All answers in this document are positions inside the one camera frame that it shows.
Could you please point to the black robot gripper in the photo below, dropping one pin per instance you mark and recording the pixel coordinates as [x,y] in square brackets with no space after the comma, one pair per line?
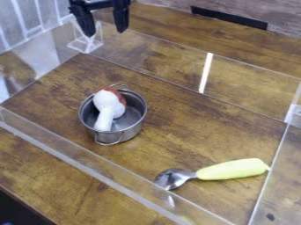
[81,9]

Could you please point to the white red plush mushroom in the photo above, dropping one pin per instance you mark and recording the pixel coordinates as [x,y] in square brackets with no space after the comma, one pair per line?
[110,103]

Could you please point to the silver metal pot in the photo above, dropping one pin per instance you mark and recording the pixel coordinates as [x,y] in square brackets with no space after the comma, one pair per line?
[125,127]

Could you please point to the clear acrylic front barrier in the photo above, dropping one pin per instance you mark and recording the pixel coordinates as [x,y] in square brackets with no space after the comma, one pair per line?
[169,204]

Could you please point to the clear acrylic barrier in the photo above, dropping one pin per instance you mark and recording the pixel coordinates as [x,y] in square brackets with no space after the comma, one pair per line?
[279,203]
[169,204]

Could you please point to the clear acrylic right barrier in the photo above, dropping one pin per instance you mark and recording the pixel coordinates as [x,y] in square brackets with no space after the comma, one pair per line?
[279,203]

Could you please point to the clear acrylic corner bracket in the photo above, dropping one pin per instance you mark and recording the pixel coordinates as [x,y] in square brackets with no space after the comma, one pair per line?
[82,43]

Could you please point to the black strip on wall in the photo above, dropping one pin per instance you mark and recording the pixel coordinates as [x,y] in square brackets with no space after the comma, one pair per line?
[229,17]

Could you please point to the yellow handled metal spoon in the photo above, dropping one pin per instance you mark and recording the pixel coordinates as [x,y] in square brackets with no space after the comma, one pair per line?
[242,168]

